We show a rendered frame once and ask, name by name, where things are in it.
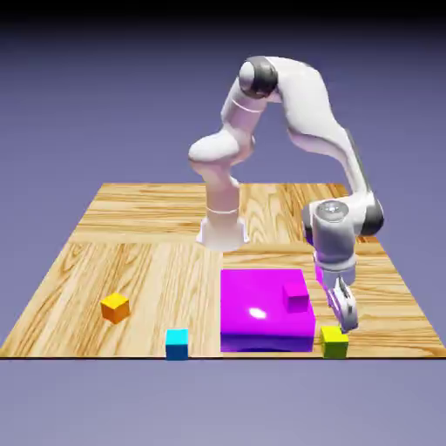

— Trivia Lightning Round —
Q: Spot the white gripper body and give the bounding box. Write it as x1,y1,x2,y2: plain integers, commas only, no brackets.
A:
323,275,360,333

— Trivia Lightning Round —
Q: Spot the small yellow cube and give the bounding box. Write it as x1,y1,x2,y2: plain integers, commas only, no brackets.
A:
320,325,349,360

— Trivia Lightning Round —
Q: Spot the small magenta cube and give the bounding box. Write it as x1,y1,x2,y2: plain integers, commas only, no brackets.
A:
282,280,310,314

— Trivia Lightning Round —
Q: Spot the small cyan cube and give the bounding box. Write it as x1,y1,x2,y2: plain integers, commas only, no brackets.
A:
165,328,190,361

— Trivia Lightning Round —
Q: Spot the small orange cube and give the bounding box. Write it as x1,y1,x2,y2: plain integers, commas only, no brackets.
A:
99,292,131,325

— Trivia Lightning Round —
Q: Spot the large magenta box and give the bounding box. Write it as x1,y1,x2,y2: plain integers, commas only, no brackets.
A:
220,268,317,354

